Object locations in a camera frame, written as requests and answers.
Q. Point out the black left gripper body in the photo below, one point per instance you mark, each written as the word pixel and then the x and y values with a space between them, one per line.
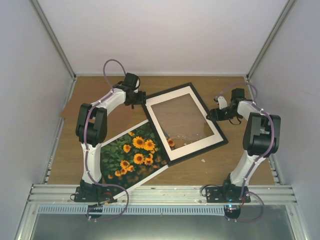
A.
pixel 138 100

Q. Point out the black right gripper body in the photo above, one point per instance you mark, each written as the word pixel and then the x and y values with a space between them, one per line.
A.
pixel 226 116

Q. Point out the white photo mat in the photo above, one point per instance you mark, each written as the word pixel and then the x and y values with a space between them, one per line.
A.
pixel 215 136

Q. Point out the clear acrylic sheet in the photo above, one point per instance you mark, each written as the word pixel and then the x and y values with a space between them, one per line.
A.
pixel 181 121

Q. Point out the black picture frame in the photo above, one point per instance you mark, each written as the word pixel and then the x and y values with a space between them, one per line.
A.
pixel 220 135

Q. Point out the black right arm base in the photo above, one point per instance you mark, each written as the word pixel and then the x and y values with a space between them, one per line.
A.
pixel 222 194

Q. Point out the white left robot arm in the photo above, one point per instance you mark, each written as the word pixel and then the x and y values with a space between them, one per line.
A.
pixel 91 126

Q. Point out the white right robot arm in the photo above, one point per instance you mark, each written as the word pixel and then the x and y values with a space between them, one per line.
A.
pixel 260 140

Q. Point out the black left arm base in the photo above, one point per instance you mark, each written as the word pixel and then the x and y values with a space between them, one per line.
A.
pixel 92 194

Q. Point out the brown backing board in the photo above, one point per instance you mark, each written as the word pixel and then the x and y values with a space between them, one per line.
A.
pixel 89 89

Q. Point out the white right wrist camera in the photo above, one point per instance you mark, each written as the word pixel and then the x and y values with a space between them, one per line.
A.
pixel 221 101

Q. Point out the grey slotted cable duct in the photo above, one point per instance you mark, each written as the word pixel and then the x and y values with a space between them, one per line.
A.
pixel 195 210

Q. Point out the aluminium mounting rail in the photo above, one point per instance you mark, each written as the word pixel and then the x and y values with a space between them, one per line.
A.
pixel 160 194

